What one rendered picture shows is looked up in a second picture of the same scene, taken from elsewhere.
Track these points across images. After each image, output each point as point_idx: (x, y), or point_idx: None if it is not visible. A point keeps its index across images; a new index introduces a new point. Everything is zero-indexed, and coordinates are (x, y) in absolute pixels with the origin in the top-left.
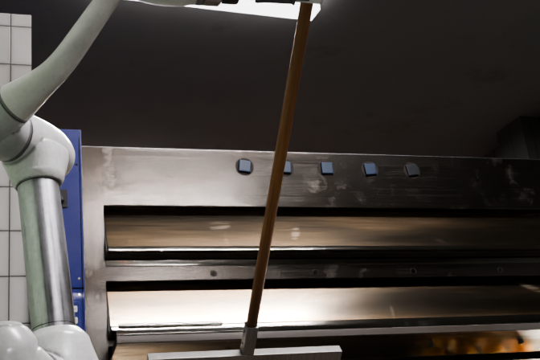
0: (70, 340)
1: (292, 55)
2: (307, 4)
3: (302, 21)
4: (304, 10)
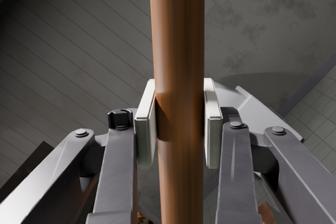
0: None
1: None
2: (203, 144)
3: (201, 202)
4: (201, 170)
